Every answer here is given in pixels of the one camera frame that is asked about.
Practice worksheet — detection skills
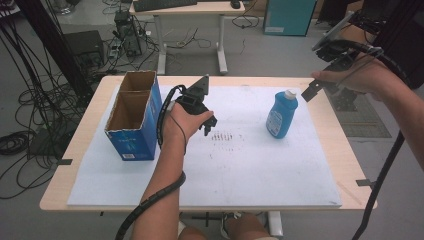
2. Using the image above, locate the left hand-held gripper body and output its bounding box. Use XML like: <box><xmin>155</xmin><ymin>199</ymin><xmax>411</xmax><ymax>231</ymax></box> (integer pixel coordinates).
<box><xmin>174</xmin><ymin>74</ymin><xmax>211</xmax><ymax>117</ymax></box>

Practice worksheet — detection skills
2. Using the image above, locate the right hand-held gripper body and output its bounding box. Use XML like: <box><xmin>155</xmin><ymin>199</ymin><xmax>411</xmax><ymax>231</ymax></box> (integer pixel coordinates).
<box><xmin>311</xmin><ymin>9</ymin><xmax>384</xmax><ymax>73</ymax></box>

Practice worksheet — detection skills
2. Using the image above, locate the blue plastic bottle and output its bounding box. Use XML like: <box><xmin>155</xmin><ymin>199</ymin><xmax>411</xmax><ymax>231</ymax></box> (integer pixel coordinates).
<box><xmin>265</xmin><ymin>89</ymin><xmax>300</xmax><ymax>140</ymax></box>

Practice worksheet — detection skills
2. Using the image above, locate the blue cardboard box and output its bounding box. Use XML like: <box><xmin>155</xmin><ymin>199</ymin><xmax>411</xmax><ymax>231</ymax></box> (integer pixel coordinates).
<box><xmin>104</xmin><ymin>70</ymin><xmax>164</xmax><ymax>162</ymax></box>

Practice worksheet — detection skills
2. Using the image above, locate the person's left hand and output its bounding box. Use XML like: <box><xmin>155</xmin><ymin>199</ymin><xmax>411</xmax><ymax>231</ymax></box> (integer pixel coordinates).
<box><xmin>162</xmin><ymin>101</ymin><xmax>215</xmax><ymax>147</ymax></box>

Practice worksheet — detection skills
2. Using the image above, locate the person's right hand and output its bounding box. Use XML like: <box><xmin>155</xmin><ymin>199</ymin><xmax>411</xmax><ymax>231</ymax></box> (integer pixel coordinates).
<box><xmin>310</xmin><ymin>57</ymin><xmax>402</xmax><ymax>102</ymax></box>

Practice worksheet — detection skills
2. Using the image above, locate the white foam board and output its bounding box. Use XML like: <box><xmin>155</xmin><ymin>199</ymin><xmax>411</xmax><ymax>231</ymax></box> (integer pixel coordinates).
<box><xmin>66</xmin><ymin>84</ymin><xmax>343</xmax><ymax>208</ymax></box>

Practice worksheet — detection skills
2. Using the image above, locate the teal cabinet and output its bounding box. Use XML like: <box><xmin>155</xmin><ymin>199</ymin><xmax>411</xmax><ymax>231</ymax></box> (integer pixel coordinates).
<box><xmin>262</xmin><ymin>0</ymin><xmax>318</xmax><ymax>37</ymax></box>

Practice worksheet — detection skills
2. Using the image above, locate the grey floor mat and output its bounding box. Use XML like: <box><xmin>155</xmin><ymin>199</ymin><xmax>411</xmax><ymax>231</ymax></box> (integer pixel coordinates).
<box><xmin>324</xmin><ymin>83</ymin><xmax>393</xmax><ymax>139</ymax></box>

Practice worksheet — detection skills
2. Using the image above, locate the dark cabinet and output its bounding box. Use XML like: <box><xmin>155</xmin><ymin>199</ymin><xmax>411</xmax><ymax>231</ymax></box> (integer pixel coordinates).
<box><xmin>383</xmin><ymin>19</ymin><xmax>424</xmax><ymax>90</ymax></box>

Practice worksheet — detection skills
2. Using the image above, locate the white-legged background desk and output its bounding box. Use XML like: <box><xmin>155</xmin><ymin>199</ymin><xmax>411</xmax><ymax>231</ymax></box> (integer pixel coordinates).
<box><xmin>128</xmin><ymin>0</ymin><xmax>246</xmax><ymax>76</ymax></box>

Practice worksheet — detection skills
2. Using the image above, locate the black computer tower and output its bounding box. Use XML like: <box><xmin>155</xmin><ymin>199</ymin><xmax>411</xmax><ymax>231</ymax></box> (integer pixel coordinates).
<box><xmin>114</xmin><ymin>9</ymin><xmax>143</xmax><ymax>58</ymax></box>

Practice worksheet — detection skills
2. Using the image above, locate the black keyboard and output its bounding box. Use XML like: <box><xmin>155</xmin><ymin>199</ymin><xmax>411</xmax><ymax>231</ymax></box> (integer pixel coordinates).
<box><xmin>132</xmin><ymin>0</ymin><xmax>199</xmax><ymax>13</ymax></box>

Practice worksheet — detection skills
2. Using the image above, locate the person's left leg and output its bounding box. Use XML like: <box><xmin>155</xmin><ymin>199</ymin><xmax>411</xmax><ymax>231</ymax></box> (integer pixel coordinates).
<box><xmin>177</xmin><ymin>225</ymin><xmax>208</xmax><ymax>240</ymax></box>

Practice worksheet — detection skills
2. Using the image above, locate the person's leg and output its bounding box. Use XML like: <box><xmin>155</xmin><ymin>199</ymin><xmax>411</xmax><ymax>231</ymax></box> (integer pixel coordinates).
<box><xmin>177</xmin><ymin>225</ymin><xmax>208</xmax><ymax>240</ymax></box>
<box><xmin>225</xmin><ymin>213</ymin><xmax>280</xmax><ymax>240</ymax></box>

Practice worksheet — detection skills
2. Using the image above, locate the person's right leg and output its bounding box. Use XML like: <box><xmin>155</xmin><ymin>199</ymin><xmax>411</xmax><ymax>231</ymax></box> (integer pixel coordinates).
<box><xmin>225</xmin><ymin>213</ymin><xmax>280</xmax><ymax>240</ymax></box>

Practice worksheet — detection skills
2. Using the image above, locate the white table leg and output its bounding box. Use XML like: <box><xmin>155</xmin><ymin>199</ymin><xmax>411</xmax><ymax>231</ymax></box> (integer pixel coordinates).
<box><xmin>267</xmin><ymin>210</ymin><xmax>285</xmax><ymax>238</ymax></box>

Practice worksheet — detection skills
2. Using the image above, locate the black equipment case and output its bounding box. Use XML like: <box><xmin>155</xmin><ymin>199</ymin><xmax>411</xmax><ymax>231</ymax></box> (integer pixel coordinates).
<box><xmin>63</xmin><ymin>29</ymin><xmax>106</xmax><ymax>69</ymax></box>

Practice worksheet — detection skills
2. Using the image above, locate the black metal pole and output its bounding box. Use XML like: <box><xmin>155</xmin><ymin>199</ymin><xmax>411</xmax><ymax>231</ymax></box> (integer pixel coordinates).
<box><xmin>14</xmin><ymin>0</ymin><xmax>95</xmax><ymax>99</ymax></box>

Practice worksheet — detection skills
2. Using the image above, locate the black post with base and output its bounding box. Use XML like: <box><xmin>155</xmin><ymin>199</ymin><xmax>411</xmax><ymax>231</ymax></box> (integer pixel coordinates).
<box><xmin>328</xmin><ymin>0</ymin><xmax>424</xmax><ymax>113</ymax></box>

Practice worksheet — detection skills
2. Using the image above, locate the black spiral left gripper cable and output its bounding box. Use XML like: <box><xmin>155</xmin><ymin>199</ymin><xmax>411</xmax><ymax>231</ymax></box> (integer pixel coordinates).
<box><xmin>114</xmin><ymin>84</ymin><xmax>188</xmax><ymax>240</ymax></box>

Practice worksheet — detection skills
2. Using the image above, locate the black spiral gripper cable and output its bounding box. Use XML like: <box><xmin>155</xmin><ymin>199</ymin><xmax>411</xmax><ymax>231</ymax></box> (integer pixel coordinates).
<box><xmin>331</xmin><ymin>39</ymin><xmax>413</xmax><ymax>240</ymax></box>
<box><xmin>114</xmin><ymin>84</ymin><xmax>188</xmax><ymax>240</ymax></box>

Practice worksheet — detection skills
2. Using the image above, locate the black cable loop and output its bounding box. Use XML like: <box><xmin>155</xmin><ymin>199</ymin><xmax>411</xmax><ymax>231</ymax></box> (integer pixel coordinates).
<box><xmin>231</xmin><ymin>13</ymin><xmax>261</xmax><ymax>30</ymax></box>

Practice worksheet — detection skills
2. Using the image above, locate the black spiral right gripper cable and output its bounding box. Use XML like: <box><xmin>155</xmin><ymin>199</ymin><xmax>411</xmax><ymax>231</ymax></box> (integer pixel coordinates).
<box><xmin>331</xmin><ymin>39</ymin><xmax>413</xmax><ymax>240</ymax></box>

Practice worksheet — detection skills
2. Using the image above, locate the tangle of black floor cables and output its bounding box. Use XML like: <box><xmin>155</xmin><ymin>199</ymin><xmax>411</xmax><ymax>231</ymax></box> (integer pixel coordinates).
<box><xmin>0</xmin><ymin>18</ymin><xmax>101</xmax><ymax>201</ymax></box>

